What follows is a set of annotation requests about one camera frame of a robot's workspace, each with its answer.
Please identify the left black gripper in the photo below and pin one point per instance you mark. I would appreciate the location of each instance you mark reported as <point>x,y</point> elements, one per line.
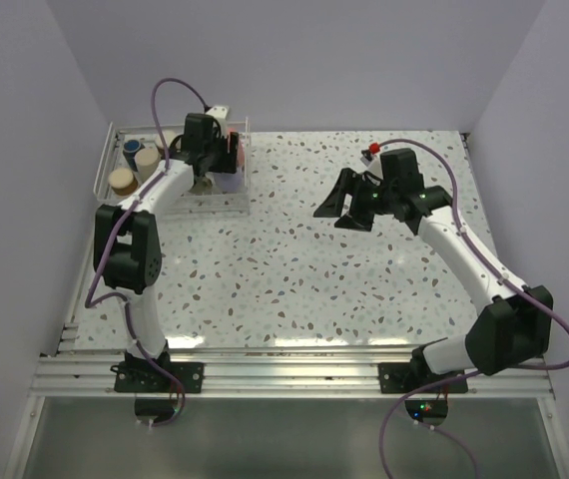
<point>229,161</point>

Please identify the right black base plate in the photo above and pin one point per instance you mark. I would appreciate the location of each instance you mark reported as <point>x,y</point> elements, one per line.
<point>400,378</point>

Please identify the small olive mug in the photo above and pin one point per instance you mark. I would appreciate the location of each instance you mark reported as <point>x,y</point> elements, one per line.
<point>202,186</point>

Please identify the steel cup with brown sleeve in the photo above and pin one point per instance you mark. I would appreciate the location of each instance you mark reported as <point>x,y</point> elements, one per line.
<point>122,182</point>

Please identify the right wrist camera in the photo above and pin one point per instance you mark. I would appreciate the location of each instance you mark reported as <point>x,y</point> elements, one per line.
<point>371,160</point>

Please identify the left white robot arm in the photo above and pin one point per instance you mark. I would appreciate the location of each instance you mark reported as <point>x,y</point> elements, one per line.
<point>127,248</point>

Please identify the aluminium rail frame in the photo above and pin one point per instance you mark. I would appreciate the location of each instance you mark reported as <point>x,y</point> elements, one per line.
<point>295,370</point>

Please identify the blue cup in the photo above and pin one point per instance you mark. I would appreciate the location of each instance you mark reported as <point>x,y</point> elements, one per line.
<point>130,149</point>

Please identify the white wire dish rack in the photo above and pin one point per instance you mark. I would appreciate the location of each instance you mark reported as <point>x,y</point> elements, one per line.
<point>218,204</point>

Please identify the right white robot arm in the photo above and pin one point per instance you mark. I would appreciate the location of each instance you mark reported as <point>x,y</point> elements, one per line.
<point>513,323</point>

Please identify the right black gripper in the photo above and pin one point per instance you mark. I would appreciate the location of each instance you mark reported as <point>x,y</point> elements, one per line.
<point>333,205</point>

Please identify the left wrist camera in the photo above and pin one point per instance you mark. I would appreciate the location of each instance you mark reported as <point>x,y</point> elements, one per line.
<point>221,114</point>

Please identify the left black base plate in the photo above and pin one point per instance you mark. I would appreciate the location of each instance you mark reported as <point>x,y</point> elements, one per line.
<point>138,375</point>

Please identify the red cup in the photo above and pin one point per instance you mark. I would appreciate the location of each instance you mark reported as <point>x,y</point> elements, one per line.
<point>239,154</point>

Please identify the beige tall cup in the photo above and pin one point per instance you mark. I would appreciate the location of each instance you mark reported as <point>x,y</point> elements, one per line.
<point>146,161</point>

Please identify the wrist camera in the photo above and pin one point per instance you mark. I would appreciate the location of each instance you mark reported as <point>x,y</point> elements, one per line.
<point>221,114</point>
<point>371,160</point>

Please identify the purple cup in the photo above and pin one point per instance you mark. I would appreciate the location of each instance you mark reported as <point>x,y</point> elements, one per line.
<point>229,183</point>

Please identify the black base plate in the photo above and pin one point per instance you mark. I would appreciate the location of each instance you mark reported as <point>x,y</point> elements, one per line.
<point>138,375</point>
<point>400,378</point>

